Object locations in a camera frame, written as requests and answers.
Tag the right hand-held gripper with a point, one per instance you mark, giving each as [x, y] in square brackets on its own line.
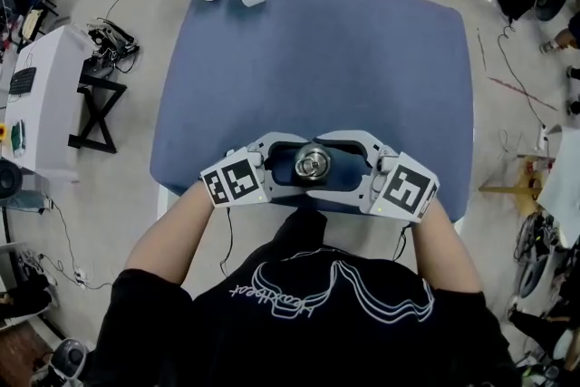
[405, 190]

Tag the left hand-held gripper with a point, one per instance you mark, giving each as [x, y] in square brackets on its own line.
[235, 181]

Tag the silver metal bottle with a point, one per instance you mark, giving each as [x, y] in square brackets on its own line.
[327, 151]

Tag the person's left forearm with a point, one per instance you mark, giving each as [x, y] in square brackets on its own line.
[176, 235]

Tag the person's right forearm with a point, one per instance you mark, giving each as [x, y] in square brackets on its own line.
[441, 249]

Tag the blue tablecloth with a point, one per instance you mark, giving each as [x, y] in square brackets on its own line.
[317, 72]

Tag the person's black printed t-shirt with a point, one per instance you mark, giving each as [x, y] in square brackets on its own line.
[290, 331]

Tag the yellow wooden stand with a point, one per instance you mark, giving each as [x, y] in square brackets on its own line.
[521, 190]

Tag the black cross-shaped desk leg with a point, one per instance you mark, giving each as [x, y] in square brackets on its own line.
[97, 113]

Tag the white power strip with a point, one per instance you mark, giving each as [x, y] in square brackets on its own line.
[542, 137]

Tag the white side desk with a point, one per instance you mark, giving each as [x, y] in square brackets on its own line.
[50, 104]

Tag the black keyboard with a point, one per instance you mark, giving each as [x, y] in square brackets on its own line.
[22, 80]

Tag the black round speaker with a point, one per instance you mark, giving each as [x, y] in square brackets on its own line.
[9, 178]

